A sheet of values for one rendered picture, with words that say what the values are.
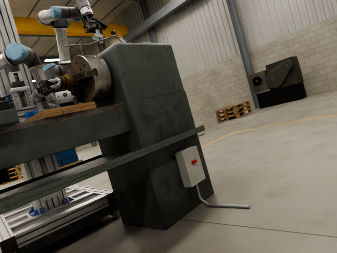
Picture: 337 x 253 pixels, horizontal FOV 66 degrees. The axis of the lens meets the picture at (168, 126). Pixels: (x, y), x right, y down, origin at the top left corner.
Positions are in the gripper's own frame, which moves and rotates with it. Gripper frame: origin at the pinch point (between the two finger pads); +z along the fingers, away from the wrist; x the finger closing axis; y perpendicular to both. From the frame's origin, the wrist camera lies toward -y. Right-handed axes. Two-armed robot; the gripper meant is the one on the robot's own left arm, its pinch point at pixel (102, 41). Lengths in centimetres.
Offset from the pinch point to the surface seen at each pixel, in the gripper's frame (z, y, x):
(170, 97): 49, -36, 4
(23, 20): -692, -398, -862
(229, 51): -218, -987, -357
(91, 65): 18.8, 18.4, 2.8
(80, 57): 10.0, 18.8, -3.0
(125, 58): 19.2, -3.8, 9.8
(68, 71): 12.8, 23.6, -13.7
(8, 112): 41, 71, 6
